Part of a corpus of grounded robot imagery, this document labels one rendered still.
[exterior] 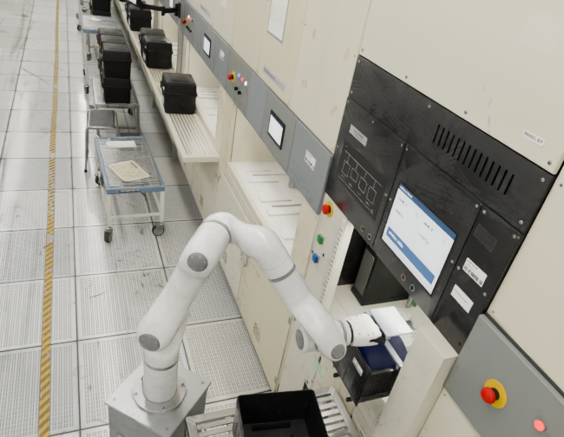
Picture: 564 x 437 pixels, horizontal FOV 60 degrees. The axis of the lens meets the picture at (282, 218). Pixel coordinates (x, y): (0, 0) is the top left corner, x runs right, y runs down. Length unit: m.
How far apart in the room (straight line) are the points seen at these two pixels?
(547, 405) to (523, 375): 0.07
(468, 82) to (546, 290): 0.53
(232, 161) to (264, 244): 2.04
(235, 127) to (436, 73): 1.98
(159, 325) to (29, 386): 1.55
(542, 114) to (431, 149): 0.36
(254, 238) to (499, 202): 0.62
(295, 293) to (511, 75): 0.78
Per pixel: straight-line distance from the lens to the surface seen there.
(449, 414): 1.53
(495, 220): 1.27
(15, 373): 3.11
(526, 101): 1.22
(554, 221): 1.18
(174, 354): 1.76
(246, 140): 3.29
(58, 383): 3.02
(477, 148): 1.31
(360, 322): 1.60
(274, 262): 1.35
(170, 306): 1.55
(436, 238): 1.43
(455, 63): 1.39
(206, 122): 3.91
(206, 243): 1.34
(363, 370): 1.64
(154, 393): 1.88
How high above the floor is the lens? 2.32
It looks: 32 degrees down
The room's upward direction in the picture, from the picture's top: 11 degrees clockwise
